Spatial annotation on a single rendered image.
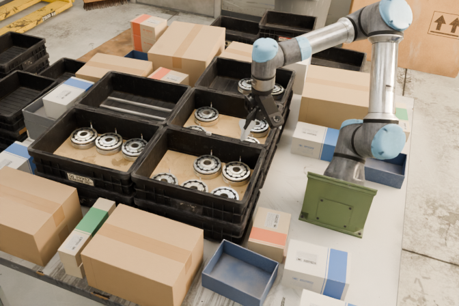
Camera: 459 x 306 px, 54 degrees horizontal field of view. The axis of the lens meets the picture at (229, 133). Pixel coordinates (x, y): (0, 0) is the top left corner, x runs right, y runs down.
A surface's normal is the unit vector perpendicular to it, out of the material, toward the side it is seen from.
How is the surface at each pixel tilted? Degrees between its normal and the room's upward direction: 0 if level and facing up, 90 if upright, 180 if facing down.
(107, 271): 90
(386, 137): 63
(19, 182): 0
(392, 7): 48
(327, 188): 90
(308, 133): 0
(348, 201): 90
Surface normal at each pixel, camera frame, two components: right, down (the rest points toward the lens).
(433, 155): 0.04, -0.79
